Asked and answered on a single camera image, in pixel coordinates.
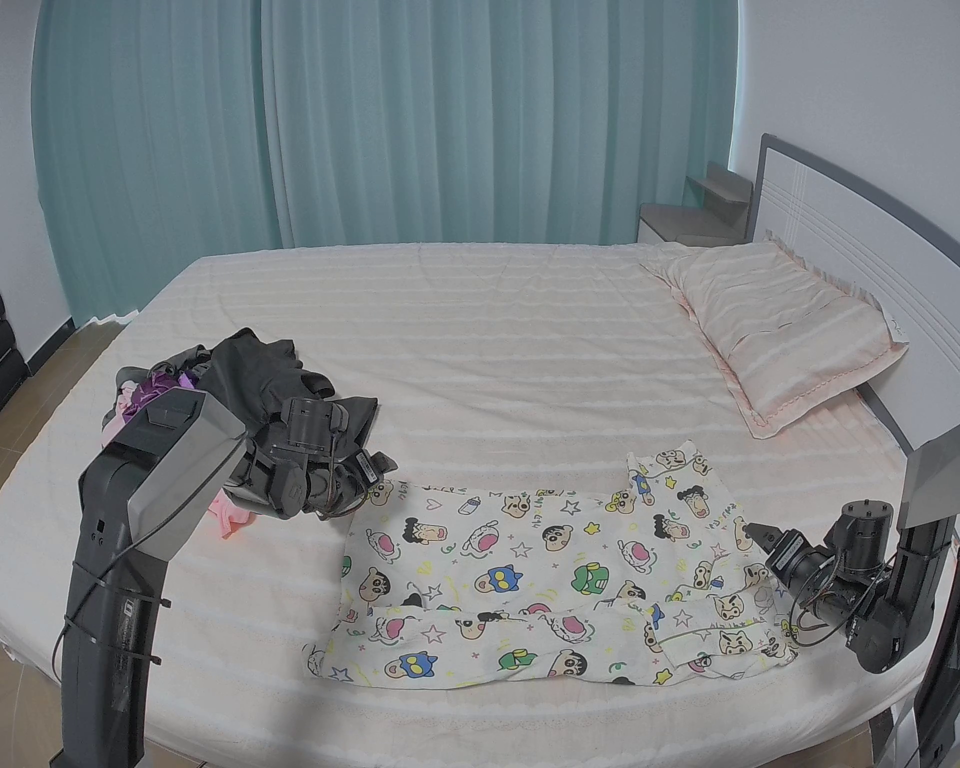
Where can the grey garment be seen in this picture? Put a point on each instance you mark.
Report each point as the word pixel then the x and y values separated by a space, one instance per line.
pixel 131 373

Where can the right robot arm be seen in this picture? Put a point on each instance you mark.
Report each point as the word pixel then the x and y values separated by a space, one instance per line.
pixel 915 570

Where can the grey bedside table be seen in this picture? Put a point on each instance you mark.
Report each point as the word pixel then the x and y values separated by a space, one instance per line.
pixel 690 221

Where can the bed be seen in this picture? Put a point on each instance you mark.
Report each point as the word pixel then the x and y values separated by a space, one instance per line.
pixel 525 337

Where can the black garment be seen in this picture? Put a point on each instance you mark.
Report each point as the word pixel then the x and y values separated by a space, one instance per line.
pixel 247 367

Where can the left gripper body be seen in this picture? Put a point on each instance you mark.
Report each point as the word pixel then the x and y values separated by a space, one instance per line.
pixel 367 480

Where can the dark grey chest of drawers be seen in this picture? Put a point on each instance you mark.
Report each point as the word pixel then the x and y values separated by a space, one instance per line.
pixel 9 352

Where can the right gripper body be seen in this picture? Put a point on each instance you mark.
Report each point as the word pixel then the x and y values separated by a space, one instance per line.
pixel 787 559

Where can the white printed pyjama top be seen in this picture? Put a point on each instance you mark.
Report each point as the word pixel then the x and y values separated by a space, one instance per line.
pixel 525 577

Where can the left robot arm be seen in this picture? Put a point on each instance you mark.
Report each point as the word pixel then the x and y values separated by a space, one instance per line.
pixel 112 600

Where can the purple satin garment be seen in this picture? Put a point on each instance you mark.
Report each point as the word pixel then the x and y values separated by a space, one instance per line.
pixel 161 386

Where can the blue-green curtain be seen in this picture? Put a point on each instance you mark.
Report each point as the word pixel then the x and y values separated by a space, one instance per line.
pixel 150 150
pixel 487 112

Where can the pink garment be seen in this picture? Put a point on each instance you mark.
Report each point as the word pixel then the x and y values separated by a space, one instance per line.
pixel 229 517

